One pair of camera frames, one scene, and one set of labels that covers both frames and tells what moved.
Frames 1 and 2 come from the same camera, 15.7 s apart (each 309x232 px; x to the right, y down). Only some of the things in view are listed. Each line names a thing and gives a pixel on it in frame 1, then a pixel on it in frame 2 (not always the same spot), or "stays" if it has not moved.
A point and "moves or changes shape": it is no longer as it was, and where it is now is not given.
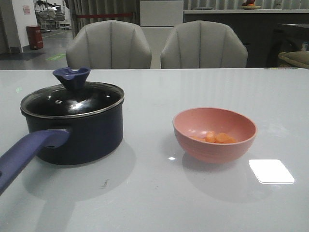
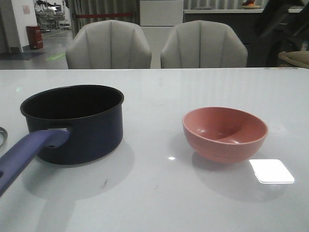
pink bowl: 214,136 moves or changes shape
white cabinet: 160,17 stays
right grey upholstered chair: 201,44 stays
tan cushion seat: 301,57 stays
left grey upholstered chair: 110,44 stays
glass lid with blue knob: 74,97 → 5,134
